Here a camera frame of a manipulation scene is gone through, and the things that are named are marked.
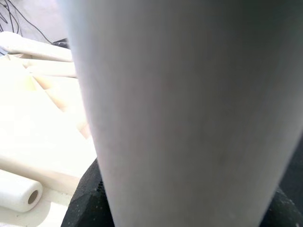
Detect white plastic table top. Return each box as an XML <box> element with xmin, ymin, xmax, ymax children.
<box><xmin>0</xmin><ymin>30</ymin><xmax>101</xmax><ymax>227</ymax></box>

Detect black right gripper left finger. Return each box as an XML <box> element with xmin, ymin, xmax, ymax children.
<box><xmin>60</xmin><ymin>157</ymin><xmax>116</xmax><ymax>227</ymax></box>

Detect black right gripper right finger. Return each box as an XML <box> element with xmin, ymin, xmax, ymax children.
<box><xmin>266</xmin><ymin>186</ymin><xmax>303</xmax><ymax>227</ymax></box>

